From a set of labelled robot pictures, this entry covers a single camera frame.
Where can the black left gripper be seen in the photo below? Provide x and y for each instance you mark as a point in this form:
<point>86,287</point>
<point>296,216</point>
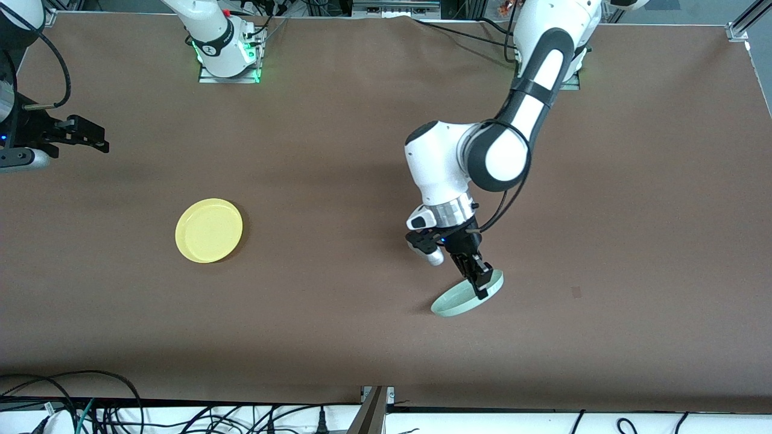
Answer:
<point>463,243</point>

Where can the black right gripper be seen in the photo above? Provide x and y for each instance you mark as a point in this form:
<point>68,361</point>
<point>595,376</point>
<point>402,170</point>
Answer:
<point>37,131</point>

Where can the pale green plate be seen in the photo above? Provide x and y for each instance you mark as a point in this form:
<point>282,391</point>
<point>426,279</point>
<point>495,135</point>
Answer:
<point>455,301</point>

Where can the yellow plate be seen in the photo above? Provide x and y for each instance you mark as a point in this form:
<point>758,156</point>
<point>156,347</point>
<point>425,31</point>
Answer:
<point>208,231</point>

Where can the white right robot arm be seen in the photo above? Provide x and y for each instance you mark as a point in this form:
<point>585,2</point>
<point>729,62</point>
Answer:
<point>214,36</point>

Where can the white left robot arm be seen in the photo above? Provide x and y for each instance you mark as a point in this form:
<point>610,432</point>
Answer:
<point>512,150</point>

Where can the brown table cover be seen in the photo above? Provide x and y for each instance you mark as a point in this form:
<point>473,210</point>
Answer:
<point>386,337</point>

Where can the white shelf board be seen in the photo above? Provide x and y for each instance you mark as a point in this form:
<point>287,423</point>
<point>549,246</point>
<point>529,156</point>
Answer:
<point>512,425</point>

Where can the black power plug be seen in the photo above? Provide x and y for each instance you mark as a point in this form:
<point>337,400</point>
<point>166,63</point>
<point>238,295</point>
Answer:
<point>322,422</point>

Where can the orange background object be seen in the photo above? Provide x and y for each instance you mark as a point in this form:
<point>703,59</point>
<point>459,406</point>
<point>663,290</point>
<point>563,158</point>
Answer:
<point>508,6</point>

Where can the diagonal aluminium extrusion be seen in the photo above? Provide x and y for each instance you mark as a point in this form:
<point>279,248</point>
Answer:
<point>757,13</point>

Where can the aluminium corner bracket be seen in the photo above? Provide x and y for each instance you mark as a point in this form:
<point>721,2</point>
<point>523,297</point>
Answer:
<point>50,18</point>
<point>738,33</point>

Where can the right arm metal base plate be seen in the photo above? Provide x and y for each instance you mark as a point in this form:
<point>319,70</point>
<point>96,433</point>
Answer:
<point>208,79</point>

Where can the aluminium profile post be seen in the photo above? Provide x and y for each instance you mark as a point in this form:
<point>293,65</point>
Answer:
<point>371,416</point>

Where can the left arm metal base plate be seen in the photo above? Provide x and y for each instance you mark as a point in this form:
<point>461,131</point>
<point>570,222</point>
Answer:
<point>573,84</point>

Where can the metal frame bar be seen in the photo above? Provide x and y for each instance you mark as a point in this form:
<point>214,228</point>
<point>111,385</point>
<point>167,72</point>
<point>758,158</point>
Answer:
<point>395,7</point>

